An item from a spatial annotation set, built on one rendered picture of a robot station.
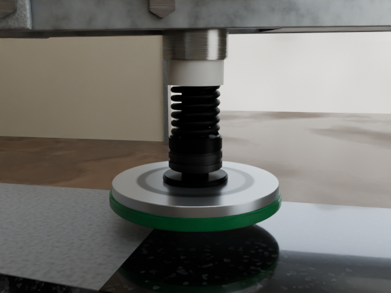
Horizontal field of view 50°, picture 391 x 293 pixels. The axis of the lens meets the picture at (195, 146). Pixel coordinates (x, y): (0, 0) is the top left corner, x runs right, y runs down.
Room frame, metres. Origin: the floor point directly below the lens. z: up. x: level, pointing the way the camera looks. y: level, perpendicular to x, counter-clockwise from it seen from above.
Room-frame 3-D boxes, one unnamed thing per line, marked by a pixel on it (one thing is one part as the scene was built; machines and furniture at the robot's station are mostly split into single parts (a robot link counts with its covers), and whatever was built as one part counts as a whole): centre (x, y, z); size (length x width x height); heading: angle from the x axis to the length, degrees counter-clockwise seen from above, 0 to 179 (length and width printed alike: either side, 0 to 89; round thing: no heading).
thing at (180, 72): (0.52, 0.00, 1.02); 0.07 x 0.07 x 0.04
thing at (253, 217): (0.52, 0.00, 0.87); 0.22 x 0.22 x 0.04
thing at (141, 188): (0.52, 0.00, 0.88); 0.21 x 0.21 x 0.01
